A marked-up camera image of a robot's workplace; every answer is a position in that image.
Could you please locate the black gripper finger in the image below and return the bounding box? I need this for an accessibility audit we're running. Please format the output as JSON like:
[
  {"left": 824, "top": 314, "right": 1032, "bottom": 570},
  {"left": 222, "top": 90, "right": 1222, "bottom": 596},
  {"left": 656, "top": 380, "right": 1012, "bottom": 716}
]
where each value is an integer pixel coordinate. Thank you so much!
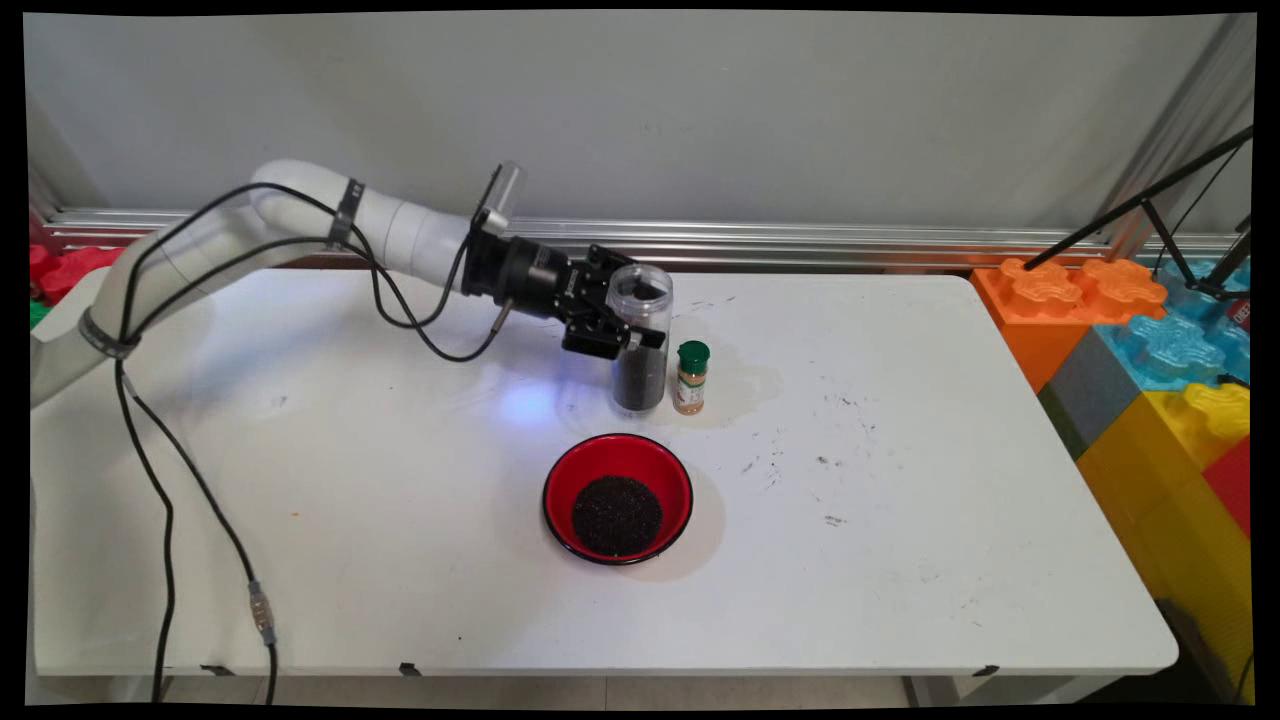
[
  {"left": 585, "top": 243, "right": 641, "bottom": 296},
  {"left": 560, "top": 300, "right": 668, "bottom": 363}
]

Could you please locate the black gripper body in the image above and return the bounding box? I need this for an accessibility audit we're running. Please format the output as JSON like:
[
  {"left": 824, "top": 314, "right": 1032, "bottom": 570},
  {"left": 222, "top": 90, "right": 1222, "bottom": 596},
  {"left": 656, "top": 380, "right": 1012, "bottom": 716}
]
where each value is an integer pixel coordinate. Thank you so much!
[{"left": 462, "top": 228, "right": 603, "bottom": 327}]

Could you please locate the clear plastic jar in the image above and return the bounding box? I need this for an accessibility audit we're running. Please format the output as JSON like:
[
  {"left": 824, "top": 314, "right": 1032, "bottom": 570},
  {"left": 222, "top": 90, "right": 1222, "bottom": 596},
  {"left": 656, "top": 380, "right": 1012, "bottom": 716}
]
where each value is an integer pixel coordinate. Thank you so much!
[{"left": 607, "top": 262, "right": 675, "bottom": 413}]

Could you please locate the small spice bottle green cap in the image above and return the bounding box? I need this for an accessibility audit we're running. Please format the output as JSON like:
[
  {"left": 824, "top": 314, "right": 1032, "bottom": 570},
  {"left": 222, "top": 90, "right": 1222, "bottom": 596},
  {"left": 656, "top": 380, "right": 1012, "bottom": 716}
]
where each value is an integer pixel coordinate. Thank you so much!
[{"left": 672, "top": 340, "right": 713, "bottom": 417}]

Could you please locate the red bowl black rim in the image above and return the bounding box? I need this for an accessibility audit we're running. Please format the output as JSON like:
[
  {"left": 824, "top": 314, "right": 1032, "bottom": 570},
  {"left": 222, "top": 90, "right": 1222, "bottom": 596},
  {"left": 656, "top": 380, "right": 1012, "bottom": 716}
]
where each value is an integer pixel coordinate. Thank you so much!
[{"left": 543, "top": 432, "right": 694, "bottom": 567}]

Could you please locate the black seed pile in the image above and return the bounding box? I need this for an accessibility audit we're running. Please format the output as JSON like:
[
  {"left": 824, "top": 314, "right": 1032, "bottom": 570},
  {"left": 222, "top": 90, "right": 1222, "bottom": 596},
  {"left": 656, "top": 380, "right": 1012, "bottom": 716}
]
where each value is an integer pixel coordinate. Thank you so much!
[{"left": 571, "top": 475, "right": 665, "bottom": 559}]

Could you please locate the orange toy block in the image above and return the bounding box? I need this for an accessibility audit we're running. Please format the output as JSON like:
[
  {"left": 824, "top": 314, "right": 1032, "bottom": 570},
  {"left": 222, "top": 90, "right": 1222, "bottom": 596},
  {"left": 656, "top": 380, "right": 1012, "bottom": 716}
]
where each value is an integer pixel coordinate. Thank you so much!
[{"left": 970, "top": 258, "right": 1169, "bottom": 396}]

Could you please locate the red toy block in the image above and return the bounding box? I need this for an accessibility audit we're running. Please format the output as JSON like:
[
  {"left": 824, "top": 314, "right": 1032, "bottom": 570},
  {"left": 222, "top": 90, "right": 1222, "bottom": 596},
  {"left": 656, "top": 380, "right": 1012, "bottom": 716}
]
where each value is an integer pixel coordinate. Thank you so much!
[
  {"left": 28, "top": 243, "right": 126, "bottom": 306},
  {"left": 1200, "top": 435, "right": 1253, "bottom": 541}
]

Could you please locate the black tripod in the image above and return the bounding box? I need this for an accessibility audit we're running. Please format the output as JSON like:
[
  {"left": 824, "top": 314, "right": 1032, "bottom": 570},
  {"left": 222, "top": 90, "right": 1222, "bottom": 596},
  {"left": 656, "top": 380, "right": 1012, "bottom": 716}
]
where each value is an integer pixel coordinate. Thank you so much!
[{"left": 1022, "top": 125, "right": 1256, "bottom": 301}]

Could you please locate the grey toy block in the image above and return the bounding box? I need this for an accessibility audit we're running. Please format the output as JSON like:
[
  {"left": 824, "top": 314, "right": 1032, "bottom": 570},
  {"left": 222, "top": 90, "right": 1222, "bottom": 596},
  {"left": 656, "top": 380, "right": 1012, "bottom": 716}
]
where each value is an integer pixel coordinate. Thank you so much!
[{"left": 1037, "top": 328, "right": 1141, "bottom": 463}]

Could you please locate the translucent blue toy block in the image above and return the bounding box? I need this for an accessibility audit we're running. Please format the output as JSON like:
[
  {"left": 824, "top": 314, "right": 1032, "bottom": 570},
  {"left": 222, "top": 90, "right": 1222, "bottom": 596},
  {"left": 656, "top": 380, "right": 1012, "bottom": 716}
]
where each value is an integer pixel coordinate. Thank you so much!
[{"left": 1095, "top": 258, "right": 1253, "bottom": 393}]

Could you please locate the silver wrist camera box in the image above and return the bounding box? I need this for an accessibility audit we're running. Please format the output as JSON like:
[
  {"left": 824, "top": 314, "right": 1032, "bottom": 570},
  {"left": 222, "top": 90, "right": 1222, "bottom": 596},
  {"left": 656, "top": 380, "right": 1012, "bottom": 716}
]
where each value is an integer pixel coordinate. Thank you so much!
[{"left": 470, "top": 160, "right": 528, "bottom": 236}]

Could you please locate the horizontal aluminium rail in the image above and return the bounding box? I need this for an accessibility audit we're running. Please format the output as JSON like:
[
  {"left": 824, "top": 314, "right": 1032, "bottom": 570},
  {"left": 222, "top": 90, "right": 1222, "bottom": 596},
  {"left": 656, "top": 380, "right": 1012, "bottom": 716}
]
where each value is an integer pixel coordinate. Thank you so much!
[{"left": 45, "top": 208, "right": 1246, "bottom": 276}]

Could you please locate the black cable strap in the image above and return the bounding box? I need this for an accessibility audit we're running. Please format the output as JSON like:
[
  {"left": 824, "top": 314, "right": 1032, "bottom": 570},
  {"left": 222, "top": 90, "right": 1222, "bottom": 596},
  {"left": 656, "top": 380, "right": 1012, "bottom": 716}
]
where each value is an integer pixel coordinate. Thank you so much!
[
  {"left": 328, "top": 178, "right": 366, "bottom": 249},
  {"left": 78, "top": 308, "right": 141, "bottom": 361}
]

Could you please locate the plain black cable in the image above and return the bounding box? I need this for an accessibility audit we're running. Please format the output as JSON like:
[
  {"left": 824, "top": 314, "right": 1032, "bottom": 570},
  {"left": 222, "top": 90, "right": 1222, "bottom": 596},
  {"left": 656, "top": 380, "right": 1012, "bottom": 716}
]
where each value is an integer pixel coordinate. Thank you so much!
[{"left": 112, "top": 182, "right": 476, "bottom": 706}]

